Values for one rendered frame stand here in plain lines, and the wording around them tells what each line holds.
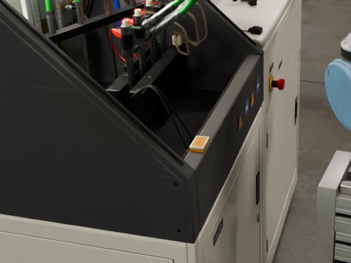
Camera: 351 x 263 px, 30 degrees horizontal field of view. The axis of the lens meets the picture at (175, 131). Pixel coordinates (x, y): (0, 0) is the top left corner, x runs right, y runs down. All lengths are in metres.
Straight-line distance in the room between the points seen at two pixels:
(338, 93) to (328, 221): 0.29
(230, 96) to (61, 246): 0.53
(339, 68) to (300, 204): 1.92
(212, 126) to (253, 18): 0.66
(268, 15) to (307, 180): 1.16
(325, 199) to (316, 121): 2.37
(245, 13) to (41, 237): 0.98
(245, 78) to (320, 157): 1.57
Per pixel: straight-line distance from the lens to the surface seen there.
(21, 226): 1.54
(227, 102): 1.57
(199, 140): 1.38
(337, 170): 1.22
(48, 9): 1.65
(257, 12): 2.09
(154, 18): 1.53
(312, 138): 3.38
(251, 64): 1.78
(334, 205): 1.19
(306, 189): 2.98
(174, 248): 1.39
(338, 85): 1.00
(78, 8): 1.70
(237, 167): 1.67
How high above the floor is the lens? 1.63
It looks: 28 degrees down
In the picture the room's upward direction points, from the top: 4 degrees counter-clockwise
